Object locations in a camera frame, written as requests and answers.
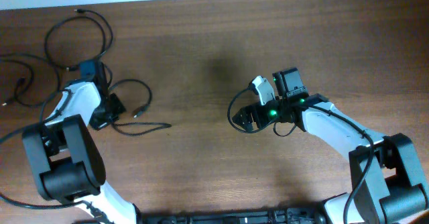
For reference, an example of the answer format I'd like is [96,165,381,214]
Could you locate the black usb cable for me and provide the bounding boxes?
[107,78,172,137]
[44,8,114,72]
[0,52,62,108]

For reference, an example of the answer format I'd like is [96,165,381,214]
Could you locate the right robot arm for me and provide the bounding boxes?
[227,68,428,223]

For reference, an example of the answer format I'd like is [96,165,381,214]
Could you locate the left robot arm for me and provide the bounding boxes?
[22,60,143,224]

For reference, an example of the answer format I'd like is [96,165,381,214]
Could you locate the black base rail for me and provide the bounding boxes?
[73,200,329,224]

